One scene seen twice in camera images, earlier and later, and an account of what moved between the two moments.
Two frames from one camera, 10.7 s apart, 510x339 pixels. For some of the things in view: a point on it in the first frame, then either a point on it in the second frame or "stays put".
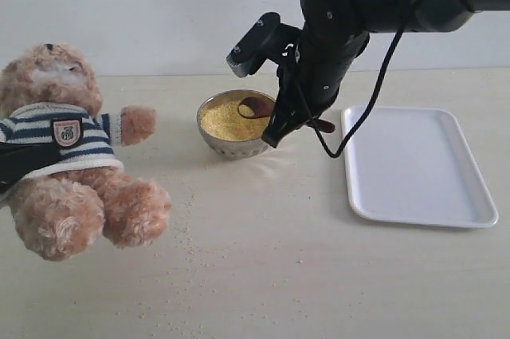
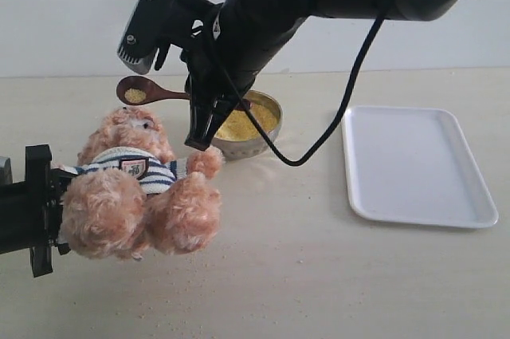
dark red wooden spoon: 259,107 → 135,90
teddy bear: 52,95 → 129,195
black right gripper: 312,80 → 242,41
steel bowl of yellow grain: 225,132 stays put
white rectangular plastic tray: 414,165 stays put
